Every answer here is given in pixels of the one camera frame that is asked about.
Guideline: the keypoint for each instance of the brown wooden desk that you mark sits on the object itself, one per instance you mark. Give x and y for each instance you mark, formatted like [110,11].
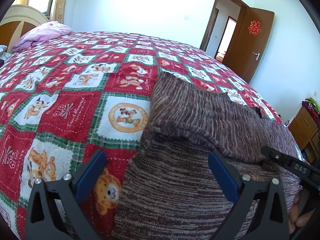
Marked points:
[305,130]

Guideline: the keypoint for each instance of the red green patchwork bedspread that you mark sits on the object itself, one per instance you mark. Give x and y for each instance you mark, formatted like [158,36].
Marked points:
[65,98]

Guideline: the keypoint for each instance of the yellow patterned curtain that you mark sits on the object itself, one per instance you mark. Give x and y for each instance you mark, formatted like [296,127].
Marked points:
[59,10]

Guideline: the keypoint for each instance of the cream wooden headboard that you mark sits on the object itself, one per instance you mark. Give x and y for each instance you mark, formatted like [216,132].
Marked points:
[17,21]

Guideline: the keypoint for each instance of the green folded clothes pile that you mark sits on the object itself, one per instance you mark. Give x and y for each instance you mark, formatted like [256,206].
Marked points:
[313,104]

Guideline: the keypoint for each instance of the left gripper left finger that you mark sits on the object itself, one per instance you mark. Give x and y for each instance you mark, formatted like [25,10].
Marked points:
[43,218]

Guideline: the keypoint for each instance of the brown knitted sun sweater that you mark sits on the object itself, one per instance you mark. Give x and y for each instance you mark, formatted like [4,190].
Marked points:
[169,191]

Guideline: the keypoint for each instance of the pink folded quilt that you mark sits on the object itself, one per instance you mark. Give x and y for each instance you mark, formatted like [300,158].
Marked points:
[42,33]

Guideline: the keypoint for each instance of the red double-happiness door decoration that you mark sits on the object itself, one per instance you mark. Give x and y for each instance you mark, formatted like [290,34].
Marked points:
[254,28]

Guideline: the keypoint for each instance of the brown wooden door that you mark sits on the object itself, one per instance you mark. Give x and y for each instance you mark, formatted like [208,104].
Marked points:
[245,50]

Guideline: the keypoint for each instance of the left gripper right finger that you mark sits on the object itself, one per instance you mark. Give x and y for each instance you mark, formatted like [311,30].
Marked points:
[270,220]

